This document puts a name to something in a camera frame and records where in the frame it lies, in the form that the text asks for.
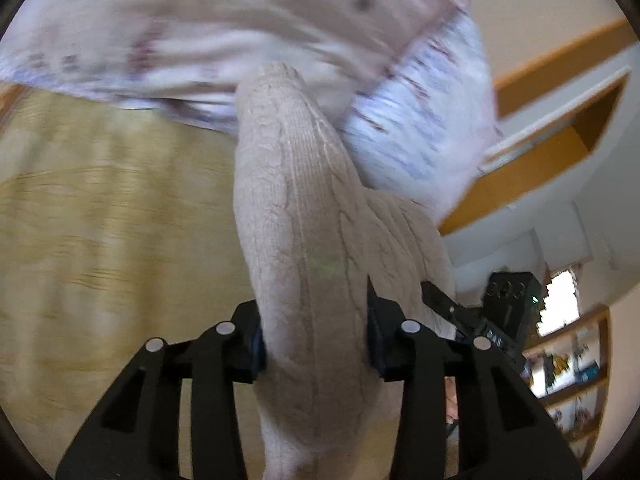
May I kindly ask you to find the yellow patterned bed sheet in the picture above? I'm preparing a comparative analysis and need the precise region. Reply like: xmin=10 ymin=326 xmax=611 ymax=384
xmin=0 ymin=82 xmax=271 ymax=480

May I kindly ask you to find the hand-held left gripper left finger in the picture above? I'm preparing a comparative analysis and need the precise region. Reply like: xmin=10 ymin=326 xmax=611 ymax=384
xmin=55 ymin=300 xmax=267 ymax=480

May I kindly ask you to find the white patterned blanket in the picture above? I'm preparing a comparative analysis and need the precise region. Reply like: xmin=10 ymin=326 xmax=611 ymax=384
xmin=0 ymin=0 xmax=475 ymax=133

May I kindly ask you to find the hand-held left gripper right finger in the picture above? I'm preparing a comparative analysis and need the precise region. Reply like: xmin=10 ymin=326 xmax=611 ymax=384
xmin=364 ymin=275 xmax=584 ymax=480

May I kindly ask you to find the wooden bookshelf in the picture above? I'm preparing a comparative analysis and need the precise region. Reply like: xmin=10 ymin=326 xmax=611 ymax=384
xmin=520 ymin=306 xmax=615 ymax=472

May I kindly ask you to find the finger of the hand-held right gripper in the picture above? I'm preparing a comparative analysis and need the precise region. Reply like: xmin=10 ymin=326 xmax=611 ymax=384
xmin=421 ymin=280 xmax=485 ymax=342

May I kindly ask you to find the beige cable-knit sweater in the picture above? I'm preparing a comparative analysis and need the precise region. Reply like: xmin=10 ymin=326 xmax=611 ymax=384
xmin=232 ymin=62 xmax=458 ymax=480

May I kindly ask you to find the wooden headboard with white panels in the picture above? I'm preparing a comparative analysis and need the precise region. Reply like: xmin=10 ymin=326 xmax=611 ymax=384
xmin=437 ymin=16 xmax=640 ymax=237

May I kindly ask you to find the pink tree print pillow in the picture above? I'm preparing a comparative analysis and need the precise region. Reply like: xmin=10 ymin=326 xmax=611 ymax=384
xmin=340 ymin=12 xmax=503 ymax=226

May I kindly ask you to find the bright window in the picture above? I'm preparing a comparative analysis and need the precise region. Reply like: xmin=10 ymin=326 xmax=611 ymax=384
xmin=537 ymin=269 xmax=582 ymax=337

